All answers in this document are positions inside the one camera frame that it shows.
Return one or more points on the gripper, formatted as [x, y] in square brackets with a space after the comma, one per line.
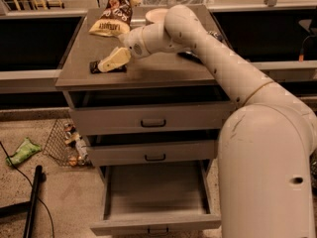
[133, 43]

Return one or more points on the rxbar chocolate bar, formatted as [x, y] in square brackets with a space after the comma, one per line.
[95, 67]

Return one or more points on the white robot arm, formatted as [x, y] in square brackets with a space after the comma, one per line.
[264, 146]

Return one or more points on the grey drawer cabinet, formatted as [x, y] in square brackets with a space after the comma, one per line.
[157, 80]

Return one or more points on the grey top drawer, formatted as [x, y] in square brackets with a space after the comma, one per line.
[150, 118]

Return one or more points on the grey drawer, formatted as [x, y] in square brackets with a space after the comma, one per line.
[152, 153]
[155, 199]
[150, 118]

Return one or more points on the grey middle drawer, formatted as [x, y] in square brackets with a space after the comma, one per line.
[152, 153]

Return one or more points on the grey bottom drawer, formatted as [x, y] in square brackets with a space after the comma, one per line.
[155, 199]

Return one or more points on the brown yellow chip bag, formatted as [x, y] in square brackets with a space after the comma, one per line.
[115, 19]

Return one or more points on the white bowl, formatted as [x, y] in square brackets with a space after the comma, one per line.
[156, 16]

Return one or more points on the blue chip bag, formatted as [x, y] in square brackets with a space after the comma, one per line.
[190, 55]

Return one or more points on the green snack bag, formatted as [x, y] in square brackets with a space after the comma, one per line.
[26, 149]

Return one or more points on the black stand leg left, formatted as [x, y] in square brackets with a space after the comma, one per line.
[29, 207]

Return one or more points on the wire basket with snacks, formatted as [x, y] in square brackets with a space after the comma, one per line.
[65, 146]

